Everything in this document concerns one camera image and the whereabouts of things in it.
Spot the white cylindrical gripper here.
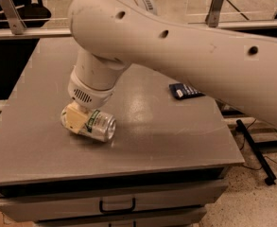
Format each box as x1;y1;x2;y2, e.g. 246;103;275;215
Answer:
63;72;114;133

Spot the crushed silver 7up can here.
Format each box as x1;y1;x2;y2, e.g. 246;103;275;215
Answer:
61;108;116;142

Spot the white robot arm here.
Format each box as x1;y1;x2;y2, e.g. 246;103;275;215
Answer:
68;0;277;129

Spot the lower grey drawer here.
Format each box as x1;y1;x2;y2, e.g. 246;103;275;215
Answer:
35;207;206;227

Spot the black floor stand bar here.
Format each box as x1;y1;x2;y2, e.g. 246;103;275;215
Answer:
236;119;276;186

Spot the grey drawer with black handle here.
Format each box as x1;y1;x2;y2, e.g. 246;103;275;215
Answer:
0;179;228;222

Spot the left metal railing bracket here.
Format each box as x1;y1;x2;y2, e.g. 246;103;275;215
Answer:
0;0;26;35

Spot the metal railing bracket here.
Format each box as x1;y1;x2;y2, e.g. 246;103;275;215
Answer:
205;0;224;27
0;0;26;35

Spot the right metal railing bracket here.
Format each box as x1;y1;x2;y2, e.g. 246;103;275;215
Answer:
205;0;224;27

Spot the black floor cable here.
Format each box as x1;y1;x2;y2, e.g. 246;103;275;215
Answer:
238;118;277;176

